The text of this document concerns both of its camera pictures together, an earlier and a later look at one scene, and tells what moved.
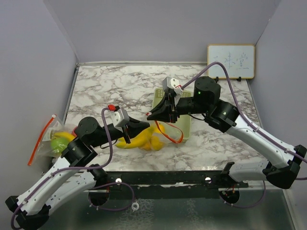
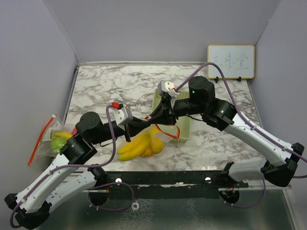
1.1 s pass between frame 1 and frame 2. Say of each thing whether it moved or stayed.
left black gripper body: stayed
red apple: stayed
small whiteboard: stayed
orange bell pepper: moved
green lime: stayed
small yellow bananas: moved
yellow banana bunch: stayed
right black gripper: stayed
